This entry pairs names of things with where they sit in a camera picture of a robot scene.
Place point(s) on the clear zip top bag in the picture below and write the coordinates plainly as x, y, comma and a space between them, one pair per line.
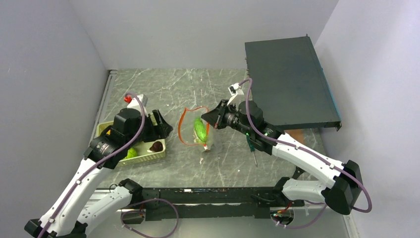
185, 131

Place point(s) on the dark red toy fruit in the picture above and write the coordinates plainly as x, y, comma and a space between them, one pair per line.
156, 147

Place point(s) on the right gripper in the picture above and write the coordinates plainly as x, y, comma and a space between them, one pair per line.
216, 117

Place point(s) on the green handled screwdriver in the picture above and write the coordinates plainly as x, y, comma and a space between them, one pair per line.
252, 149

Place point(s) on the wooden board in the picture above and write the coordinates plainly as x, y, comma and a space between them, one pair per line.
309, 137

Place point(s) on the green toy cucumber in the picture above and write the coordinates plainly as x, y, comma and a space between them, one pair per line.
199, 127

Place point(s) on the dark green metal case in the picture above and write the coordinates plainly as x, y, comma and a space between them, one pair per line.
289, 84

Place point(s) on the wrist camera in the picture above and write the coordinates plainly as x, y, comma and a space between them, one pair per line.
237, 94
133, 103

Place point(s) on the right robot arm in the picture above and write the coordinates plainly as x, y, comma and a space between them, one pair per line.
338, 184

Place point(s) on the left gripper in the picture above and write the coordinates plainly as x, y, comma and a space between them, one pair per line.
157, 132

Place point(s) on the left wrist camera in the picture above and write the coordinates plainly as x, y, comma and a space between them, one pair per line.
133, 103

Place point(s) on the black pliers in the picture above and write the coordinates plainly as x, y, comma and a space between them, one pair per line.
297, 173

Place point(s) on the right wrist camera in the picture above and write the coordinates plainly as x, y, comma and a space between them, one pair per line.
237, 94

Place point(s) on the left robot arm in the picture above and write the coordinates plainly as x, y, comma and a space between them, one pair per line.
69, 217

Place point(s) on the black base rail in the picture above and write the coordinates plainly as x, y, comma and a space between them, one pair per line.
211, 202

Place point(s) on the green plastic basket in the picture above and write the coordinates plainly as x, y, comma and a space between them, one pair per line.
147, 154

